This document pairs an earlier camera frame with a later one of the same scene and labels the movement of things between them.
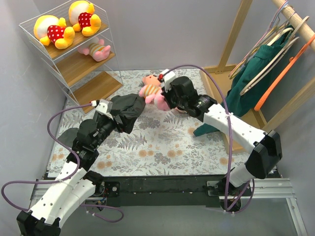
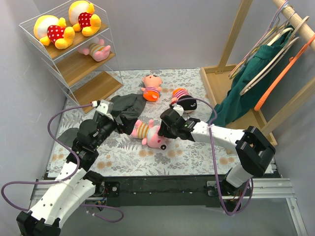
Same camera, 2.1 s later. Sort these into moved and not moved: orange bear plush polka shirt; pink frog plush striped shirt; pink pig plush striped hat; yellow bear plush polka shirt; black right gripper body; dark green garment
Moved: pink pig plush striped hat; black right gripper body
Not moved: orange bear plush polka shirt; yellow bear plush polka shirt; pink frog plush striped shirt; dark green garment
